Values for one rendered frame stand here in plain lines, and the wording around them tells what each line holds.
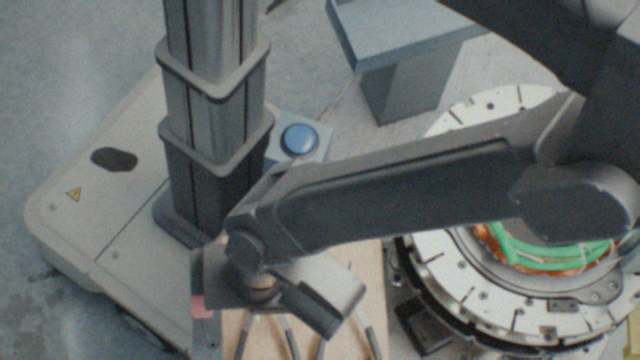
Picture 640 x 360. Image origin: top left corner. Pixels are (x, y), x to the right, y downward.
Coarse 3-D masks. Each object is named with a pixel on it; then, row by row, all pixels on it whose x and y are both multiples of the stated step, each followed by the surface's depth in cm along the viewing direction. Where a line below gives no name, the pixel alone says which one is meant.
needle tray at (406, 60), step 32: (352, 0) 140; (384, 0) 141; (416, 0) 141; (352, 32) 138; (384, 32) 139; (416, 32) 139; (448, 32) 135; (480, 32) 139; (352, 64) 135; (384, 64) 137; (416, 64) 144; (448, 64) 148; (384, 96) 152; (416, 96) 155
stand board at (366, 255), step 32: (352, 256) 122; (224, 320) 118; (256, 320) 118; (288, 320) 119; (352, 320) 119; (384, 320) 119; (224, 352) 117; (256, 352) 117; (288, 352) 117; (352, 352) 118; (384, 352) 118
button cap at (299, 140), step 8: (296, 128) 130; (304, 128) 130; (288, 136) 130; (296, 136) 130; (304, 136) 130; (312, 136) 130; (288, 144) 129; (296, 144) 129; (304, 144) 129; (312, 144) 130; (296, 152) 129; (304, 152) 129
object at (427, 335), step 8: (424, 312) 145; (408, 320) 145; (416, 320) 144; (424, 320) 143; (432, 320) 143; (416, 328) 144; (424, 328) 143; (432, 328) 143; (440, 328) 143; (416, 336) 144; (424, 336) 143; (432, 336) 142; (440, 336) 143; (448, 336) 143; (424, 344) 143; (432, 344) 143; (440, 344) 143
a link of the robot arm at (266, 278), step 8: (232, 264) 92; (240, 272) 92; (264, 272) 90; (272, 272) 89; (240, 280) 94; (248, 280) 92; (256, 280) 92; (264, 280) 92; (272, 280) 92; (280, 280) 89; (280, 288) 91
